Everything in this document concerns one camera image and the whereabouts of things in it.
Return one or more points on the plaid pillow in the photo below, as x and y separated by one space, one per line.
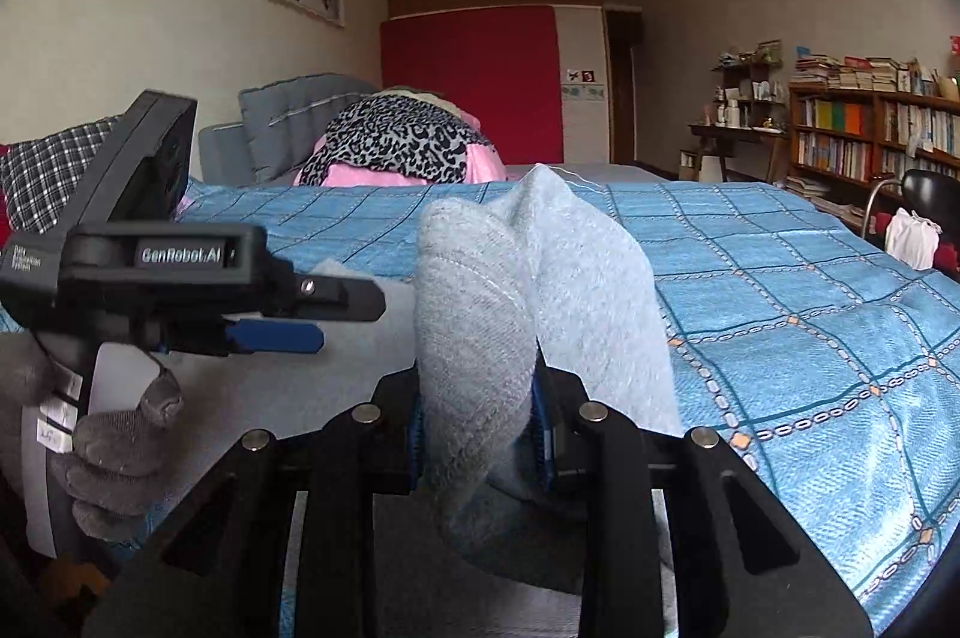
40 175

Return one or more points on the red wardrobe door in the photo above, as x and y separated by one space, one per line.
501 65

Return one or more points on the wooden bookshelf with books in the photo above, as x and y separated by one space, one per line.
857 122

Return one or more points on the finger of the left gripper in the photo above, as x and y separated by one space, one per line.
252 335
328 298

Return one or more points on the grey sweatpants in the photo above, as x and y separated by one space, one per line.
536 277

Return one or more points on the left grey gloved hand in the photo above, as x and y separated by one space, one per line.
114 471

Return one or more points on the grey padded headboard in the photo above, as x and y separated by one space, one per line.
279 126

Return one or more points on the white wardrobe panel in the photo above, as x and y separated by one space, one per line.
582 48

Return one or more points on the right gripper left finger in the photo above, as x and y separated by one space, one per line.
275 514

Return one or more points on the blue patterned bedspread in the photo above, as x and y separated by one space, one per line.
831 368

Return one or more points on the small shelf with trinkets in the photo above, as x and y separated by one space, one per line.
749 93

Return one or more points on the white bag on chair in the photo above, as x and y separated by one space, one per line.
912 239

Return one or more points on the dark wooden desk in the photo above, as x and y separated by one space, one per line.
723 141

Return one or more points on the pink quilt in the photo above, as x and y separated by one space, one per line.
420 165

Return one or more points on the black chair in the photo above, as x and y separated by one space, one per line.
930 195

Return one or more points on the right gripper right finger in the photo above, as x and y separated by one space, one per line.
742 565

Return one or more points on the leopard print blanket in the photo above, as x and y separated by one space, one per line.
397 139

